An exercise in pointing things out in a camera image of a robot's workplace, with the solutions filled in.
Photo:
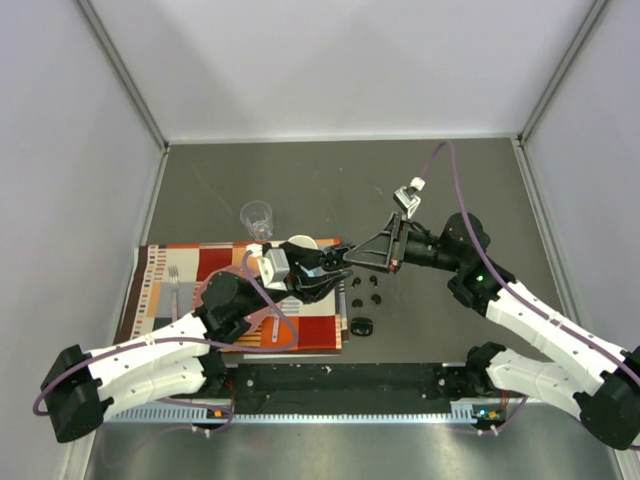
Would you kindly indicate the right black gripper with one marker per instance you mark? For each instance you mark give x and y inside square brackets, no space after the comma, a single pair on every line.
[387,250]

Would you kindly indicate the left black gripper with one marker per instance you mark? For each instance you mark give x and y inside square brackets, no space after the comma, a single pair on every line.
[309,288]

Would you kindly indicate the black round earbud case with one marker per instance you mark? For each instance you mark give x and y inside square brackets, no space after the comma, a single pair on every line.
[332,261]

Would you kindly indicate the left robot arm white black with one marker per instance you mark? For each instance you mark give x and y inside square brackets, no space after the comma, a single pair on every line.
[83,389]

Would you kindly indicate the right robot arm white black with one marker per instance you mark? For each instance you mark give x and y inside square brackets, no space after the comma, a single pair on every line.
[594,381]

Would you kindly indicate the black open earbud case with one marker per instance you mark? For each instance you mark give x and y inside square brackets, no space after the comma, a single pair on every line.
[361,327]

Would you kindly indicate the white blue mug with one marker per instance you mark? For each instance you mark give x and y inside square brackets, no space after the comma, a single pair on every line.
[300,244]

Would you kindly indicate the pink polka dot plate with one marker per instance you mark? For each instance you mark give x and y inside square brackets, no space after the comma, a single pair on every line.
[228,305]

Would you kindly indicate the clear plastic cup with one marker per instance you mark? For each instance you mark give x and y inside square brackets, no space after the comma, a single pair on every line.
[257,217]

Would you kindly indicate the silver fork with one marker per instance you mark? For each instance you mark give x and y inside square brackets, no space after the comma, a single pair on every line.
[173,273]

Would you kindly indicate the orange patterned placemat cloth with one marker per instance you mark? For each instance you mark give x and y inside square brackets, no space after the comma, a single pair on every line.
[317,328]

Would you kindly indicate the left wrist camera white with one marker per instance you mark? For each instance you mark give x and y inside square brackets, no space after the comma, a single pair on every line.
[272,264]

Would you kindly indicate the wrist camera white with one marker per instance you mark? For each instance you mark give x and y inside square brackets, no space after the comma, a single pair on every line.
[407,197]
[272,264]

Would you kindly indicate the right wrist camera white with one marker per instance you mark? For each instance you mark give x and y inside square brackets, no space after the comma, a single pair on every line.
[407,197]

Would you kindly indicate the knife with orange handle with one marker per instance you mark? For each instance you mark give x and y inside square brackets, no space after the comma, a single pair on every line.
[275,327]

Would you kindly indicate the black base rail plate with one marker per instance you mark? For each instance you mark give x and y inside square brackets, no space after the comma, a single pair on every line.
[334,389]

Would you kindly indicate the white comb cable duct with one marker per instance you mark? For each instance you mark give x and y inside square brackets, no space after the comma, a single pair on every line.
[162,413]

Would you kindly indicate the aluminium frame post right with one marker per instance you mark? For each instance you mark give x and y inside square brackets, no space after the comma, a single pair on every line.
[593,17]

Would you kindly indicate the aluminium frame post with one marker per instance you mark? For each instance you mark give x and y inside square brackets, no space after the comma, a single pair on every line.
[593,17]
[98,30]

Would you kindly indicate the aluminium frame post left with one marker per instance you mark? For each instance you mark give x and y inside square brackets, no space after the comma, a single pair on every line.
[98,30]

